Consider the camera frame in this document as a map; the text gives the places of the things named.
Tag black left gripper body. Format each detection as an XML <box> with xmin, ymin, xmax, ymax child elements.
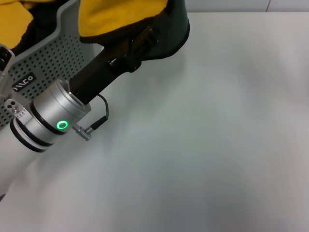
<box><xmin>70</xmin><ymin>38</ymin><xmax>142</xmax><ymax>105</ymax></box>

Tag grey-green and yellow towel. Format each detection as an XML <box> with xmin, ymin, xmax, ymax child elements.
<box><xmin>79</xmin><ymin>0</ymin><xmax>191</xmax><ymax>73</ymax></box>

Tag grey perforated storage box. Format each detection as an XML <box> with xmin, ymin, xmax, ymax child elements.
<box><xmin>0</xmin><ymin>0</ymin><xmax>107</xmax><ymax>129</ymax></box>

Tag left gripper cable with connector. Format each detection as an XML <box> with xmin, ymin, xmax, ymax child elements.
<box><xmin>72</xmin><ymin>93</ymin><xmax>110</xmax><ymax>142</ymax></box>

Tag silver camera mount bracket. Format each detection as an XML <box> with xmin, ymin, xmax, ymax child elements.
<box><xmin>0</xmin><ymin>70</ymin><xmax>30</xmax><ymax>122</ymax></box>

